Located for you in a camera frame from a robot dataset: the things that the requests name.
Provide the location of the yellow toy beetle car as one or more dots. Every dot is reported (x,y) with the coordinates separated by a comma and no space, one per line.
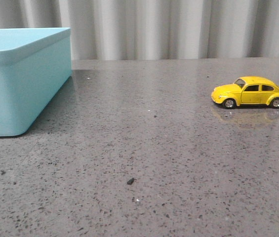
(248,90)

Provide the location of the small black debris piece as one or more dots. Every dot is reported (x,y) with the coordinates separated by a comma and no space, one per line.
(130,181)

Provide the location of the light blue plastic box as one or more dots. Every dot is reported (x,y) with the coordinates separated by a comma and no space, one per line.
(34,64)

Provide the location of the grey pleated curtain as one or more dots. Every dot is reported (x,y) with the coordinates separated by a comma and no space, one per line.
(154,29)

